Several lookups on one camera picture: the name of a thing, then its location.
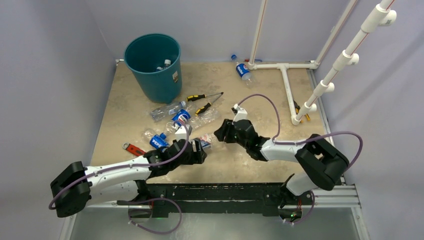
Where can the yellow black pliers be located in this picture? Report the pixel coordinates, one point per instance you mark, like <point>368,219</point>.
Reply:
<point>207,99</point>

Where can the crushed clear bottle centre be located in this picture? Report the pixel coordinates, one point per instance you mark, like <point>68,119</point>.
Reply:
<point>205,118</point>

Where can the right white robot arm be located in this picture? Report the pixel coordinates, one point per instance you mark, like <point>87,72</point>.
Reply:
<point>322,163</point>

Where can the long clear bottle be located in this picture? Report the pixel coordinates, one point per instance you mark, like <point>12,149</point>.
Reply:
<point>167,63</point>

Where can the clear bottle by bin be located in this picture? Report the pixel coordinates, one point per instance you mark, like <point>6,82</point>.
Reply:
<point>167,110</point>

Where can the white label crushed bottle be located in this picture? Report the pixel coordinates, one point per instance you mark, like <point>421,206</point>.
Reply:
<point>208,140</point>

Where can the pepsi bottle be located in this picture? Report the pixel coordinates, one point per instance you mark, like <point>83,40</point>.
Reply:
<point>154,139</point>
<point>244,73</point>
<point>182,116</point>

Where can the teal plastic bin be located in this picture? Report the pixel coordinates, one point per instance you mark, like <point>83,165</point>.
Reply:
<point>144,54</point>

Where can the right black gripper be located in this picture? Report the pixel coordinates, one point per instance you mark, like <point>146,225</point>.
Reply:
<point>225,129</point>

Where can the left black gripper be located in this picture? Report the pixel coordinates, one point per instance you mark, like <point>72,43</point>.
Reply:
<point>197,156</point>

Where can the white PVC pipe frame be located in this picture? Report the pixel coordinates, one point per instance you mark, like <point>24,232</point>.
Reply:
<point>380,16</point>

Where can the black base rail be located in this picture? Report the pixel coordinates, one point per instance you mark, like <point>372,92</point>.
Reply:
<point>270,199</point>

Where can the silver adjustable wrench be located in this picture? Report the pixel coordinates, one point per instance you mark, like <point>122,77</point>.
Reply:
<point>134,150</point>

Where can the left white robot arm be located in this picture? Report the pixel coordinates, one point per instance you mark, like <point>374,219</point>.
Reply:
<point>79,186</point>

